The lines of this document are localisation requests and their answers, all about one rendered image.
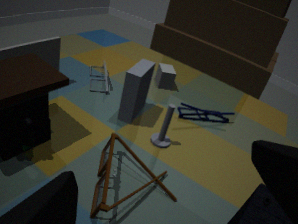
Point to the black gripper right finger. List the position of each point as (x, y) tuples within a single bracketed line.
[(277, 164)]

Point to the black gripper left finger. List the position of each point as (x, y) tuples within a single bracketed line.
[(55, 203)]

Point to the grey flat panel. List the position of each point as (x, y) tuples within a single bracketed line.
[(47, 49)]

